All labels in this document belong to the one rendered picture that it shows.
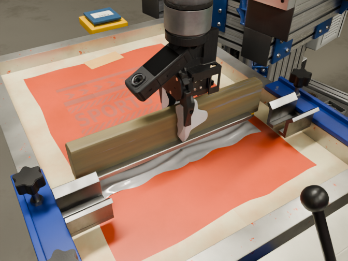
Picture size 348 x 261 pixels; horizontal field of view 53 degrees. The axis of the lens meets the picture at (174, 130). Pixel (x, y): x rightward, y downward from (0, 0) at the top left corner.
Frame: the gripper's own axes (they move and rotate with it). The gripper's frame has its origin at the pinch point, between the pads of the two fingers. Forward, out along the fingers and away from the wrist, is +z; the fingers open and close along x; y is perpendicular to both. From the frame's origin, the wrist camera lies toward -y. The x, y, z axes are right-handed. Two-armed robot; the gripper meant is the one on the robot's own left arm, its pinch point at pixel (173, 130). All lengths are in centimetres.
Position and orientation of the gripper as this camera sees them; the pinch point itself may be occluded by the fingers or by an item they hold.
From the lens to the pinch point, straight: 67.9
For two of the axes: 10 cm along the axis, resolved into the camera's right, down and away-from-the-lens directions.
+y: 8.6, -3.2, 4.1
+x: -5.2, -5.5, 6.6
